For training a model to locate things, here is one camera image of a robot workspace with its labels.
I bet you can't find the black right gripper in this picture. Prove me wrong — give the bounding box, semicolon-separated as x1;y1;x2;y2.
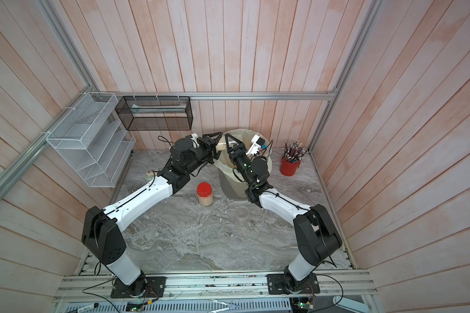
228;137;255;190

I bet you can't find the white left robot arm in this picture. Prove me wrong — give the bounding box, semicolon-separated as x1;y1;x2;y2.
81;132;223;297

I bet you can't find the wide oatmeal jar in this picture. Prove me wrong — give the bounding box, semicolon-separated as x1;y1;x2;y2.
235;207;249;222

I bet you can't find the red pencil cup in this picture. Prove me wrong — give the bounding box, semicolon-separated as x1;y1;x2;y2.
279;158;301;177

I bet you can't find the cream trash bag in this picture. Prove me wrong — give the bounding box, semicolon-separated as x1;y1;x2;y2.
214;129;272;190

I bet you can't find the grey trash bin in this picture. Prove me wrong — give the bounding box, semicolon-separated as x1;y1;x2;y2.
218;170;248;200

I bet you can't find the red lidded oatmeal jar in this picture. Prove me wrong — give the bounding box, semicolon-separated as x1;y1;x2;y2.
197;182;214;206

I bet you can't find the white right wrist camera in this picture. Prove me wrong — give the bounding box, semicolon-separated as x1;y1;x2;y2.
246;134;267;157

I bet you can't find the white wire mesh shelf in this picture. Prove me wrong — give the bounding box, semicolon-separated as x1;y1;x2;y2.
46;93;136;188

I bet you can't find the colored pencils bunch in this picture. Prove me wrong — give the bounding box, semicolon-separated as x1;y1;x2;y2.
282;141;308;164

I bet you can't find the black wire mesh basket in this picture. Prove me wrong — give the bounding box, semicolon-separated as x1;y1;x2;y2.
116;95;193;131

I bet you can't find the green small box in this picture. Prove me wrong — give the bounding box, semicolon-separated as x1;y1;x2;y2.
144;170;155;182

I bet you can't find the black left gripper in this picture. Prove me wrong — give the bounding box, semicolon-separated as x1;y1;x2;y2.
185;131;224;173

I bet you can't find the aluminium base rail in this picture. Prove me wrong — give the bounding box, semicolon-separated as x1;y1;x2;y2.
53;270;378;303

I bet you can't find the small oatmeal jar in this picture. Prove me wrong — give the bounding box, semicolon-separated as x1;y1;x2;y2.
215;138;228;151

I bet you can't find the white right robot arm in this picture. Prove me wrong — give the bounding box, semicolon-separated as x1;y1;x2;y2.
225;133;343;295

